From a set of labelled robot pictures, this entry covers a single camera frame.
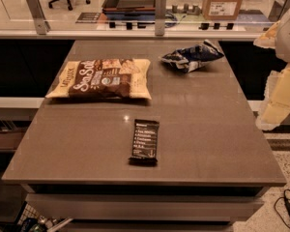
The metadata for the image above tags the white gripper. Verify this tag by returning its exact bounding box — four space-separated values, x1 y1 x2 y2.
253 9 290 131

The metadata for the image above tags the blue chip bag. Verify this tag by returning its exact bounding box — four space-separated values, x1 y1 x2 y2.
160 40 224 73

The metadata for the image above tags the black rxbar chocolate bar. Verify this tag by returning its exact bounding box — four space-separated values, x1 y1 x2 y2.
130 119 160 165

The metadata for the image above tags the brown sea salt chip bag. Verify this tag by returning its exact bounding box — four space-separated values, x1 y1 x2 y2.
46 59 151 100

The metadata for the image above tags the cardboard box with label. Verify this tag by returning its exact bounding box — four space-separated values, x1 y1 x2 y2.
202 0 243 20

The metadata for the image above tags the brown table drawer front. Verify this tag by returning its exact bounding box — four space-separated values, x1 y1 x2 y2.
26 193 263 222

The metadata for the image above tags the middle metal glass bracket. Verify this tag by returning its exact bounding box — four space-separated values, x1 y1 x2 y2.
155 0 166 36

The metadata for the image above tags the black cable on floor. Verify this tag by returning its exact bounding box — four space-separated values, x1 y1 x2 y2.
274 188 290 232

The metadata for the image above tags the left metal glass bracket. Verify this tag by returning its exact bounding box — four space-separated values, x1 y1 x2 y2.
26 0 50 35

